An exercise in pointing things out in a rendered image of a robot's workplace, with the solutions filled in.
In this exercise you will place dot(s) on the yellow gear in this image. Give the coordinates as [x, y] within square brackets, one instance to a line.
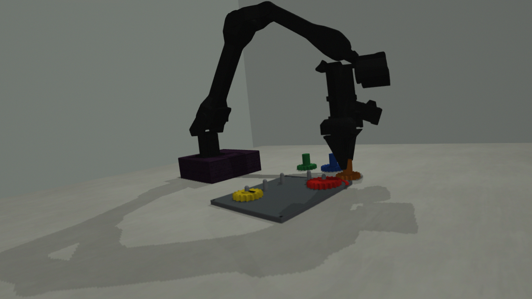
[247, 195]

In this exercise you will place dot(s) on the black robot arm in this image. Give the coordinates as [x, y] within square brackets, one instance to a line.
[240, 27]

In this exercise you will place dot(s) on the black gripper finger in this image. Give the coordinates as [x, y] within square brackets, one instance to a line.
[352, 145]
[339, 146]

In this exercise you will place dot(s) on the dark green gear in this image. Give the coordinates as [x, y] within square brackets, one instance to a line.
[306, 163]

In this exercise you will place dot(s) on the red gear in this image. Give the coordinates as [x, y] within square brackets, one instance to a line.
[329, 182]

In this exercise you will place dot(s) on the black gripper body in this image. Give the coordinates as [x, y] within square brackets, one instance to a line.
[339, 123]

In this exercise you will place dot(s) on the brown toothed gear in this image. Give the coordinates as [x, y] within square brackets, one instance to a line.
[348, 173]

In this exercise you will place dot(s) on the blue gear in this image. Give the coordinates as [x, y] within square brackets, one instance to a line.
[333, 166]

